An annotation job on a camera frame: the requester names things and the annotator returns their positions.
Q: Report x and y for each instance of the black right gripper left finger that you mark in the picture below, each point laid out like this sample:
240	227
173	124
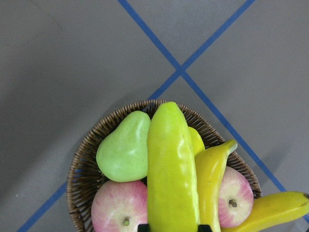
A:
143	228

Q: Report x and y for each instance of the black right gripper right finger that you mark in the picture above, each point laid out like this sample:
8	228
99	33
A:
205	228

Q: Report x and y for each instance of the brown wicker basket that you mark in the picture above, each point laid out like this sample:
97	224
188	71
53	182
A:
85	178

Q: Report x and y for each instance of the pink apple left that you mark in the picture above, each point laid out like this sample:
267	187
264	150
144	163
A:
119	207

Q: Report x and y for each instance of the pink apple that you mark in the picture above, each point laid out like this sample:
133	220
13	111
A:
235	199
119	207

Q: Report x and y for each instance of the pink apple right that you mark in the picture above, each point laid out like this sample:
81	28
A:
235	199

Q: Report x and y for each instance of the green pear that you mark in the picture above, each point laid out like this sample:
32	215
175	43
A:
123	155

